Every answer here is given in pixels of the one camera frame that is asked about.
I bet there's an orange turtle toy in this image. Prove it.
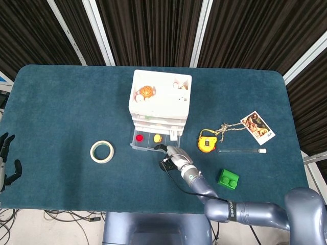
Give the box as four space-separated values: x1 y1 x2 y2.
138 85 157 99

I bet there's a yellow tape measure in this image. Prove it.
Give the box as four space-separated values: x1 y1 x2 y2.
198 129 218 154

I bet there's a green toy building brick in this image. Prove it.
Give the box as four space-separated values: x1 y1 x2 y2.
217 168 240 191

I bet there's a braided beige cord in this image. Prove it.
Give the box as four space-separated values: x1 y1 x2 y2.
214 121 247 143

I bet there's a cream masking tape roll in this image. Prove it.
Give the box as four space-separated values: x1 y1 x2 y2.
89 140 115 164

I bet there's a clear glass test tube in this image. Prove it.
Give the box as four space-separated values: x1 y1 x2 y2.
218 148 267 154

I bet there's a thin white frame post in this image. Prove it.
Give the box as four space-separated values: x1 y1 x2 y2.
46 0 88 66

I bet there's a printed picture card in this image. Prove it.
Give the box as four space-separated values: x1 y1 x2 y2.
240 110 277 146

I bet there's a wide white frame post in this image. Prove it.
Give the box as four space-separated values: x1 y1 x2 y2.
190 0 214 68
81 0 116 67
282 32 327 85

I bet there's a blue white sign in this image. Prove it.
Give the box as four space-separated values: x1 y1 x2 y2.
0 70 14 87

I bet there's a floor cable bundle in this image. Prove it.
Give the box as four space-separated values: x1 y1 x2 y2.
0 208 19 245
42 209 108 245

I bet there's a white metal frame leg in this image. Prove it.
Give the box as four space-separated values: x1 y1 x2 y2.
302 152 327 185

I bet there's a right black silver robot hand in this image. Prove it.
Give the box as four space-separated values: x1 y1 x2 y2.
153 143 194 172

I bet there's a white drawer unit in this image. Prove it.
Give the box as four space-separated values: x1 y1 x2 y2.
128 69 193 137

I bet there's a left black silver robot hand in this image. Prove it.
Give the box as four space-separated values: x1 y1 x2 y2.
0 132 23 193

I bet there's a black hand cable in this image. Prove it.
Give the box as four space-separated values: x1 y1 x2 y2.
159 160 262 245

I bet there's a black base cable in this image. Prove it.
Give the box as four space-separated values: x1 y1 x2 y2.
211 221 221 242

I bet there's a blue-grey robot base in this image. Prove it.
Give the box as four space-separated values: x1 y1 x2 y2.
102 211 213 245

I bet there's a teal table cloth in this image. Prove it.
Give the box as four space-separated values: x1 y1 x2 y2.
0 64 314 218

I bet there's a clear plastic drawer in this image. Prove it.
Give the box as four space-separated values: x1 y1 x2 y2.
132 120 186 131
130 129 183 154
131 113 189 125

